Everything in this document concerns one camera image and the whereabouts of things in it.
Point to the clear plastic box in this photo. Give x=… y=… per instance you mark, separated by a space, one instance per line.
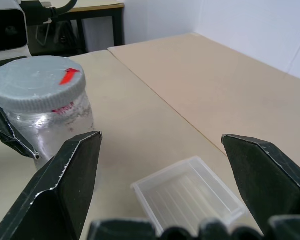
x=190 y=195

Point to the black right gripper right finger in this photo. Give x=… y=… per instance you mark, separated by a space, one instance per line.
x=265 y=175

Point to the clear plastic jar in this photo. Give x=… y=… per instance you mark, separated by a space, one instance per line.
x=52 y=130

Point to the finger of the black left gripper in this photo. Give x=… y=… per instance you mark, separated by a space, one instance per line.
x=7 y=135
x=0 y=64

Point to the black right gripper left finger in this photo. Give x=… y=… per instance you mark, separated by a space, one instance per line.
x=65 y=185

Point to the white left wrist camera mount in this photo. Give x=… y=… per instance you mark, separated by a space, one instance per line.
x=5 y=27

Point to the grey screw lid red arrow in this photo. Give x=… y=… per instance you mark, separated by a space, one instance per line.
x=32 y=80

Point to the tan table with black legs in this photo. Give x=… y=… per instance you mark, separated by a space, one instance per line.
x=100 y=6

